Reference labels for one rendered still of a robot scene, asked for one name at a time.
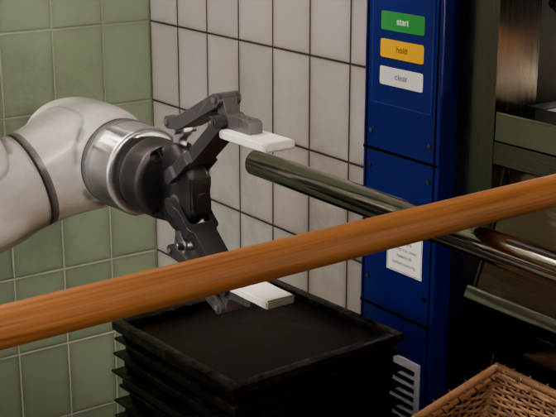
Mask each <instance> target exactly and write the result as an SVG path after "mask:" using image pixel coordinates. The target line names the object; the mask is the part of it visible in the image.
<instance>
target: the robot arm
mask: <svg viewBox="0 0 556 417"><path fill-rule="evenodd" d="M241 99H242V97H241V94H240V92H239V91H237V90H235V91H227V92H221V93H212V94H211V95H209V96H208V97H207V98H205V99H203V100H202V101H200V102H198V103H196V104H195V105H194V106H193V107H191V108H189V109H187V110H186V111H184V112H182V113H180V114H174V115H168V116H165V117H164V124H165V127H166V128H168V129H172V133H173V136H171V134H169V133H168V132H166V131H164V130H162V129H160V128H157V127H153V126H150V125H147V124H146V123H144V122H141V121H138V120H137V119H136V118H135V117H134V116H133V115H131V114H130V113H129V112H127V111H125V110H123V109H121V108H120V107H117V106H114V105H112V104H110V103H106V102H103V101H99V100H97V99H92V98H82V97H70V98H60V99H56V100H54V101H51V102H49V103H47V104H45V105H43V106H42V107H41V108H39V109H38V110H37V111H36V112H34V114H33V115H32V116H31V118H30V119H29V121H28V122H27V124H26V125H25V126H23V127H21V128H20V129H18V130H16V131H14V132H12V133H10V134H8V135H6V136H4V137H0V254H1V253H3V252H5V251H7V250H9V249H11V248H13V247H15V246H17V245H18V244H20V243H22V242H24V241H25V240H27V239H28V238H29V237H31V236H32V235H34V234H35V233H37V232H39V231H40V230H41V229H43V228H46V227H47V226H49V225H51V224H53V223H56V222H58V221H60V220H62V219H65V218H68V217H71V216H74V215H76V214H80V213H85V212H88V211H91V210H95V209H103V208H105V207H107V206H111V207H114V208H116V209H119V210H121V211H123V212H125V213H128V214H131V215H136V216H137V215H143V214H147V215H149V216H151V217H153V218H158V219H161V220H165V221H167V222H168V223H169V224H170V225H171V227H172V228H173V229H174V230H175V243H173V244H169V245H168V246H167V253H168V255H169V256H170V257H171V258H173V259H174V260H176V261H177V262H182V261H188V260H192V259H196V258H200V257H203V256H209V255H213V254H217V253H220V252H227V251H228V249H227V247H226V245H225V243H224V242H223V239H222V238H221V236H220V234H219V232H218V230H217V226H218V220H217V219H216V218H215V216H214V214H213V211H212V209H211V197H210V187H211V176H209V170H210V168H211V167H212V166H213V165H214V164H215V162H216V161H217V160H218V159H217V156H218V154H219V153H220V152H221V151H222V150H223V148H224V147H225V146H226V145H227V144H228V143H229V142H230V141H231V142H234V143H237V144H239V145H242V146H246V147H249V148H252V149H254V150H257V151H261V152H264V153H272V152H276V151H285V150H290V149H294V148H295V141H294V140H292V139H289V138H287V137H282V136H279V135H276V134H273V133H270V132H265V131H262V121H261V120H260V119H258V118H255V117H250V116H247V115H244V113H243V112H240V110H239V107H238V104H239V103H240V102H241ZM209 121H210V122H211V123H210V124H209V125H208V126H207V128H206V129H205V130H204V132H203V133H202V134H201V135H200V137H199V138H198V139H197V140H196V142H195V143H194V144H193V145H191V144H190V143H189V142H187V138H188V136H190V135H191V134H192V132H196V131H197V127H198V126H202V125H204V124H205V123H207V122H209ZM202 219H203V220H204V222H203V223H198V222H199V221H200V220H202ZM204 298H205V299H206V300H207V301H208V303H209V304H210V306H211V307H212V308H213V310H214V311H215V313H216V314H223V313H227V312H229V311H233V310H236V309H241V308H242V306H243V305H244V306H246V307H250V306H253V305H259V306H261V307H262V308H264V309H272V308H275V307H279V306H282V305H286V304H291V303H293V302H294V301H295V296H294V295H292V294H291V293H289V292H287V291H285V290H282V289H280V288H278V287H276V286H274V285H272V284H270V283H267V282H262V283H259V284H255V285H249V286H247V287H243V288H240V289H236V290H230V291H227V292H224V293H221V294H217V295H211V296H208V297H204Z"/></svg>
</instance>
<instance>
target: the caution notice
mask: <svg viewBox="0 0 556 417"><path fill-rule="evenodd" d="M422 251H423V241H422V242H416V243H412V244H409V245H405V246H403V247H397V248H393V249H390V250H387V257H386V267H388V268H390V269H392V270H394V271H398V272H399V273H401V274H404V275H406V276H409V277H412V278H414V279H416V280H419V281H421V274H422Z"/></svg>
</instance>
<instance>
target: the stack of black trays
mask: <svg viewBox="0 0 556 417"><path fill-rule="evenodd" d="M266 282H267V283H270V284H272V285H274V286H276V287H278V288H280V289H282V290H285V291H287V292H289V293H291V294H292V295H294V296H295V301H294V302H293V303H291V304H286V305H282V306H279V307H275V308H272V309H264V308H262V307H261V306H259V305H253V306H250V307H246V306H244V305H243V306H242V308H241V309H236V310H233V311H229V312H227V313H223V314H216V313H215V311H214V310H213V308H212V307H211V306H210V304H209V302H208V301H207V300H206V299H205V298H202V299H198V300H192V301H189V302H185V303H182V304H177V305H173V306H170V307H166V308H163V309H158V310H154V311H151V312H147V313H144V314H139V315H135V316H132V317H128V318H125V319H119V320H116V321H113V322H112V327H113V330H114V331H116V332H118V333H120V334H121V335H122V336H119V337H115V338H114V339H115V340H116V341H118V342H120V343H121V344H123V345H124V346H126V349H123V350H120V351H117V352H114V353H113V355H115V356H116V357H119V358H120V359H122V360H123V361H124V367H119V368H116V369H112V372H113V373H114V374H116V375H117V376H119V377H121V378H122V384H119V386H120V387H121V388H123V390H125V391H127V392H128V393H130V395H125V396H123V397H119V398H117V399H115V400H114V401H115V402H117V403H118V404H119V405H121V406H122V407H124V408H125V411H123V412H121V413H118V414H115V416H116V417H399V415H398V414H396V413H394V412H392V406H395V405H399V404H402V403H403V402H404V401H403V400H401V399H399V398H397V397H395V396H393V395H391V394H390V390H392V389H395V388H396V387H399V386H401V384H400V383H398V382H396V381H393V380H392V377H393V373H395V372H398V371H402V370H404V368H403V367H402V366H400V365H397V364H395V363H394V362H393V356H395V355H398V354H401V353H403V352H405V350H403V349H401V348H399V347H396V346H394V345H393V344H395V343H399V342H402V341H404V335H405V334H404V333H402V332H401V331H398V330H396V329H394V328H391V327H389V326H386V325H384V324H381V323H379V322H377V321H375V320H373V319H369V318H368V317H365V316H363V315H361V314H358V313H356V312H353V311H351V310H350V309H346V308H343V307H342V306H340V305H337V304H335V303H332V302H330V301H328V300H325V299H323V298H320V297H318V296H316V295H313V294H310V293H309V292H307V291H304V290H302V289H299V288H297V287H295V286H292V285H289V284H287V283H285V282H283V281H281V280H277V279H274V280H269V281H266Z"/></svg>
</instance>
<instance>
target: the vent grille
mask: <svg viewBox="0 0 556 417"><path fill-rule="evenodd" d="M393 362H394V363H395V364H397V365H400V366H402V367H403V368H404V370H402V371H398V372H395V373H393V377H392V380H393V381H396V382H398V383H400V384H401V386H399V387H396V388H395V389H392V390H390V394H391V395H393V396H395V397H397V398H399V399H401V400H403V401H404V402H403V403H402V404H399V405H395V406H392V412H394V413H396V414H398V415H399V417H410V416H412V415H414V414H416V413H417V410H418V411H419V385H420V365H418V364H416V363H414V362H412V361H410V360H408V359H406V358H404V357H402V356H400V355H395V356H393Z"/></svg>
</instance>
